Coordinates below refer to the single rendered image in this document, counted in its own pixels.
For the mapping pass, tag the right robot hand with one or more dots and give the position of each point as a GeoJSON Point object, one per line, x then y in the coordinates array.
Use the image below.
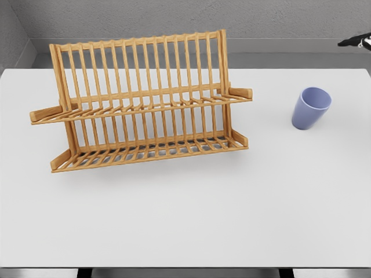
{"type": "Point", "coordinates": [355, 40]}

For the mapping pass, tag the lavender blue cup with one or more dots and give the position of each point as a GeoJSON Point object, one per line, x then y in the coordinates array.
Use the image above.
{"type": "Point", "coordinates": [310, 111]}

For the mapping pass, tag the wooden two-tier dish rack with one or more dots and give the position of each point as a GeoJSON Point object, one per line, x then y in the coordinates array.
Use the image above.
{"type": "Point", "coordinates": [145, 101]}

